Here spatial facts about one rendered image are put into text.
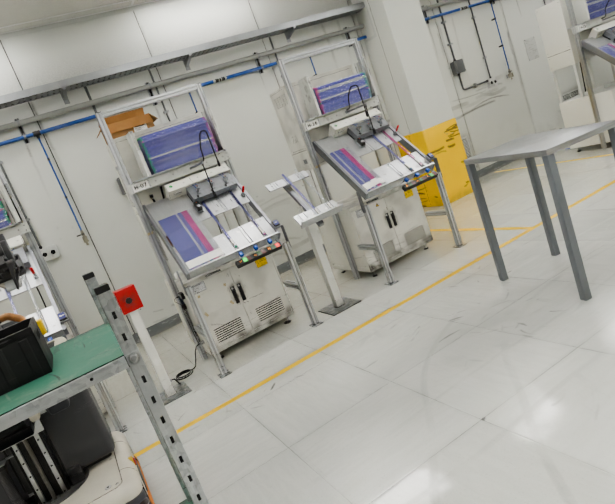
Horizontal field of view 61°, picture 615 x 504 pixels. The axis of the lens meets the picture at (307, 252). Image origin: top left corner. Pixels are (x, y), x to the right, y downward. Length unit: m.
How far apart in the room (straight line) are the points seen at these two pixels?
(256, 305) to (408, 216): 1.54
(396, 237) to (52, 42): 3.53
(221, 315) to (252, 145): 2.41
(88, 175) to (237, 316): 2.20
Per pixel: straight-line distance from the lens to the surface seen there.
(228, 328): 3.84
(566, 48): 6.90
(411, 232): 4.56
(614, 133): 3.06
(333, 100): 4.43
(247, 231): 3.60
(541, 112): 8.41
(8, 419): 1.18
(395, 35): 6.24
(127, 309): 3.47
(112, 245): 5.28
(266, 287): 3.90
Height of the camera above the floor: 1.22
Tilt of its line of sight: 11 degrees down
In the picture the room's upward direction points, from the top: 21 degrees counter-clockwise
